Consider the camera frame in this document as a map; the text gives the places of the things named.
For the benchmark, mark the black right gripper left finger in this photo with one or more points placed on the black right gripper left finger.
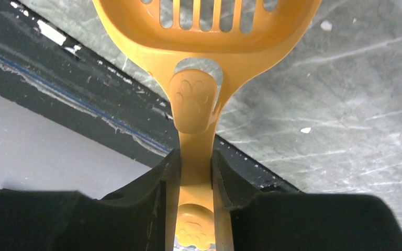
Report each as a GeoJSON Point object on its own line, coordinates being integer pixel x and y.
{"type": "Point", "coordinates": [138, 216]}

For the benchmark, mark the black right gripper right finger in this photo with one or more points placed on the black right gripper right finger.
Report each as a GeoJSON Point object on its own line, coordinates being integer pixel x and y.
{"type": "Point", "coordinates": [247, 218]}

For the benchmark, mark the yellow slotted scoop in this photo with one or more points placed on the yellow slotted scoop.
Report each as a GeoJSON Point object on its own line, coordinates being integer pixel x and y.
{"type": "Point", "coordinates": [199, 70]}

